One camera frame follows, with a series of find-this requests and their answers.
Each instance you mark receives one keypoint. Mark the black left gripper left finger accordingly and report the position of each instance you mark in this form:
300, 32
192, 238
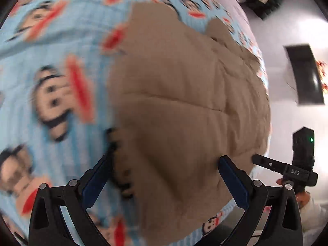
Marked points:
47, 224

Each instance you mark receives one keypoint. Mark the black rectangular floor object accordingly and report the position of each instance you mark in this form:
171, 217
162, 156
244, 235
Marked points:
306, 75

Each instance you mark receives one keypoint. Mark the blue monkey print blanket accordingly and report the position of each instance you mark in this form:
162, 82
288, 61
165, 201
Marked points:
55, 59

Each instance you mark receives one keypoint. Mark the person's right hand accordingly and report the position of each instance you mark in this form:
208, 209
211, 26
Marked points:
302, 197

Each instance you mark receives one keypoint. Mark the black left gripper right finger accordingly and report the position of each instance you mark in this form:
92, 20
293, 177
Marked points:
283, 226

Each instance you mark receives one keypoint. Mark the tan puffer jacket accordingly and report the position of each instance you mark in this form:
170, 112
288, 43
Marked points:
182, 99

